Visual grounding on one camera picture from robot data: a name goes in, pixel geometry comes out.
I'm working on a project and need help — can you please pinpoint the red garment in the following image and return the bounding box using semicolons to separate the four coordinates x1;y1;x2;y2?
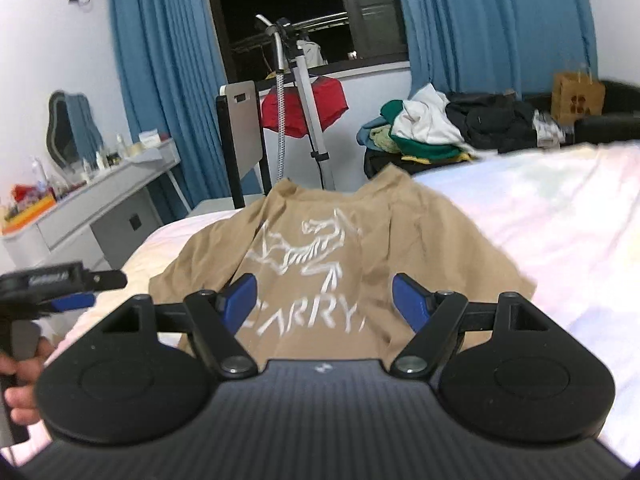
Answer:
261;76;349;139

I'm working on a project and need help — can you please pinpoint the pastel bed blanket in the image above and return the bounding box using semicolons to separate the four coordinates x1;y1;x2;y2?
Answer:
0;142;640;467

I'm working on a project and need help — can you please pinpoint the white patterned cloth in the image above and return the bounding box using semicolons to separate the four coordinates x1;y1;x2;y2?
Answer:
532;110;567;149

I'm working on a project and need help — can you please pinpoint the white dresser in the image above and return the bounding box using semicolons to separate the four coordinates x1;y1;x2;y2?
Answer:
0;137;194;275

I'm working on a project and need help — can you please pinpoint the black sofa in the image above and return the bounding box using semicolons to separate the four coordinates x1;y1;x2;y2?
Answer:
362;91;640;181

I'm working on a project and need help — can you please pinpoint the yellow-green towel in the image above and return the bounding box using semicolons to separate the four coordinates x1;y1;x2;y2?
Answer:
370;125;402;154

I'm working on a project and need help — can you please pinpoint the brown paper bag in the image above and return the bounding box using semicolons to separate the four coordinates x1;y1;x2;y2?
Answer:
552;62;606;126

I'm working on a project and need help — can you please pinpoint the wavy mirror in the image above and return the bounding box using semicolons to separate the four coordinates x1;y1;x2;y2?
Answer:
47;90;106;171

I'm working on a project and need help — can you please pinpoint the row of cosmetic bottles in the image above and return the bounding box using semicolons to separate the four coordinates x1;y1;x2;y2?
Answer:
30;132;126;188

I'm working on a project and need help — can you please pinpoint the light blue garment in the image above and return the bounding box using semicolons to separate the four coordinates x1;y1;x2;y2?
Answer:
357;117;396;146

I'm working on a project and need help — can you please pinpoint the grey chair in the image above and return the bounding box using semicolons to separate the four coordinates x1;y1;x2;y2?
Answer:
216;80;274;209

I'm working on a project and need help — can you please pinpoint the dark window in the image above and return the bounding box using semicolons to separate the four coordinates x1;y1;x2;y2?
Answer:
202;0;412;84

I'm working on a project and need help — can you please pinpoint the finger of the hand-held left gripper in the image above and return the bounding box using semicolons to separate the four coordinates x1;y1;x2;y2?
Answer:
36;293;97;317
80;269;128;292

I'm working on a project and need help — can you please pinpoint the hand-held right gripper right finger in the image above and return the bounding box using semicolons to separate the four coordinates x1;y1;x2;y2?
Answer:
389;273;551;380

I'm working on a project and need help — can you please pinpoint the black jacket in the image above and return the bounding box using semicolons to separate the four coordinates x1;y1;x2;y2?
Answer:
445;91;540;155

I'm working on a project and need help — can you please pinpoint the silver garment steamer pole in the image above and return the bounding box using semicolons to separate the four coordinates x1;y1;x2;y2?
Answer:
277;17;337;192

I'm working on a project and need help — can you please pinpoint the orange box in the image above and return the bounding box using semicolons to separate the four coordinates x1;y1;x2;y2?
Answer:
0;192;57;235

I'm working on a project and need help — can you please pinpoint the pile of clothes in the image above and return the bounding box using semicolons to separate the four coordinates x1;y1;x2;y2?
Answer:
380;100;478;164

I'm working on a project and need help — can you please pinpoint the white sweatshirt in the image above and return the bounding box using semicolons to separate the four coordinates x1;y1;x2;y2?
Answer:
391;84;468;145

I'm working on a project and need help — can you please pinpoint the person's left hand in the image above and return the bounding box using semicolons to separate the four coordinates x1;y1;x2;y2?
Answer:
0;336;55;427

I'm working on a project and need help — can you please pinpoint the balcony railing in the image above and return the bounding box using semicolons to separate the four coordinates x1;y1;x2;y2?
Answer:
230;14;351;52

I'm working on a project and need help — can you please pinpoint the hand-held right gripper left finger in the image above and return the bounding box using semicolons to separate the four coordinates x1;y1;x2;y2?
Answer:
102;273;259;380

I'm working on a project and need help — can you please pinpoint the tan printed t-shirt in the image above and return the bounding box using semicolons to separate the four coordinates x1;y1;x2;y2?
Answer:
149;165;538;362

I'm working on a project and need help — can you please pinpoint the blue curtain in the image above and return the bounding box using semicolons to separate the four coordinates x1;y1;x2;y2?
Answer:
392;0;601;102
107;0;237;217

